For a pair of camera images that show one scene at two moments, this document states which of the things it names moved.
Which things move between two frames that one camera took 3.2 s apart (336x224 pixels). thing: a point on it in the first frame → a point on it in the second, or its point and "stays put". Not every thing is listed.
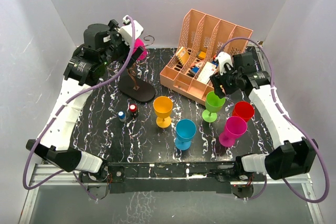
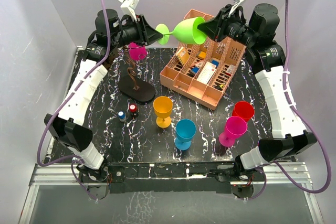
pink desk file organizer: (203, 39) stays put
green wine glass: (213, 105) → (186, 30)
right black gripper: (216, 81) → (210, 28)
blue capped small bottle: (122, 116) stays put
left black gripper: (116, 36) → (151, 35)
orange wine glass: (163, 106) stays put
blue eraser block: (195, 69) stays put
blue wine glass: (186, 130) stays put
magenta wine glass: (139, 42) stays put
